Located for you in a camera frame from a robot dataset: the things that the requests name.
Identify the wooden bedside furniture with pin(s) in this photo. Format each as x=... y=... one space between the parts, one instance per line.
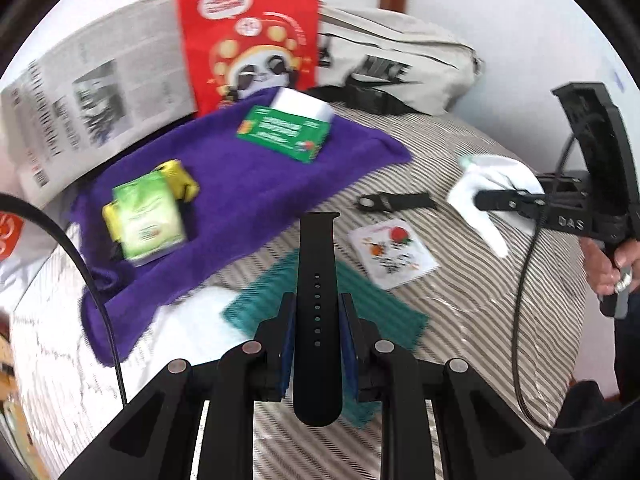
x=6 y=360

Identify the red paper bag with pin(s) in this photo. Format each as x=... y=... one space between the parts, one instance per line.
x=250 y=35

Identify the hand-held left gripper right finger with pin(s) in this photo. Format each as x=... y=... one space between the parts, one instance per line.
x=348 y=355

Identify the white plastic shopping bag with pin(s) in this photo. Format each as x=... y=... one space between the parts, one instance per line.
x=30 y=275

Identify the teal striped cloth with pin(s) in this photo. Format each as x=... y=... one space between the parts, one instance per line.
x=395 y=320

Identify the white glove mint cuff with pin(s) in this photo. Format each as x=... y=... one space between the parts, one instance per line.
x=480 y=175

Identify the white printed sachet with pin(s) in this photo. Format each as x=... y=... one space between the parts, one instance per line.
x=395 y=255

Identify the purple towel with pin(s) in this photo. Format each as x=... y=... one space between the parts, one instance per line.
x=240 y=180

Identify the light green tissue pack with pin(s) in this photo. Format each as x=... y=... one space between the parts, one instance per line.
x=147 y=215

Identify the folded newspaper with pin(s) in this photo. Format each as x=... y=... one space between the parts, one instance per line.
x=100 y=85

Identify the person's dark clothing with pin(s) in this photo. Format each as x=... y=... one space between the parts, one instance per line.
x=600 y=435

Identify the white waist bag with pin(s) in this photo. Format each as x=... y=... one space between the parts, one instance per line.
x=425 y=40

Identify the yellow pouch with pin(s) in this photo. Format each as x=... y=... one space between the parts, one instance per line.
x=180 y=180

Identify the white sponge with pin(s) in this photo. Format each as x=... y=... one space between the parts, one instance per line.
x=300 y=102

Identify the green wet wipe packet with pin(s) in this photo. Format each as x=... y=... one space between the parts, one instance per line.
x=280 y=132

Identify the person's right hand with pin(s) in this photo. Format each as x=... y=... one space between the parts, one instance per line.
x=597 y=265

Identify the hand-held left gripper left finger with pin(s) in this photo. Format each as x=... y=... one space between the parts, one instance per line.
x=286 y=355

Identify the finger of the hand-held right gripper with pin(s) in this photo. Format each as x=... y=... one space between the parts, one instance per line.
x=505 y=204

